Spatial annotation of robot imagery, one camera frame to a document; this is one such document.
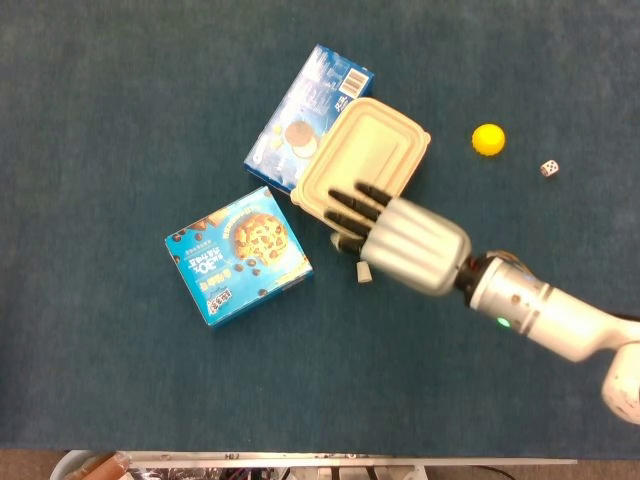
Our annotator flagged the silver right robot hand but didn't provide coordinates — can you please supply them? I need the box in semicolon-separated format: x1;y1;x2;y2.
324;182;473;297

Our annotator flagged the beige lidded plastic container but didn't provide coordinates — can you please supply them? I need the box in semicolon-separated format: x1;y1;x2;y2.
290;97;432;242

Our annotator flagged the yellow ball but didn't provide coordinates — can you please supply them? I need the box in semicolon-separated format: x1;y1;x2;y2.
471;123;507;158

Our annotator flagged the blue chocolate chip cookie box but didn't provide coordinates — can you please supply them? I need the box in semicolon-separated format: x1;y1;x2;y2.
164;186;315;329

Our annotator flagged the blue Oreo cookie box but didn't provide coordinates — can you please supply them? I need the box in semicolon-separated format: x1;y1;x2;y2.
243;43;375;196

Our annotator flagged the grey metal table edge bar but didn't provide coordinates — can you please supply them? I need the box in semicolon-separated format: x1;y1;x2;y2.
117;450;579;470

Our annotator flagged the teal felt table cloth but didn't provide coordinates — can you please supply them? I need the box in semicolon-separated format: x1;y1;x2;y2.
0;0;640;457

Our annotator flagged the brown packet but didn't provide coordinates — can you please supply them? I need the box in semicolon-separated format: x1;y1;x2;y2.
74;452;129;480

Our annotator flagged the white round bin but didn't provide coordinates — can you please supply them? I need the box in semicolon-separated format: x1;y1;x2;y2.
49;449;121;480

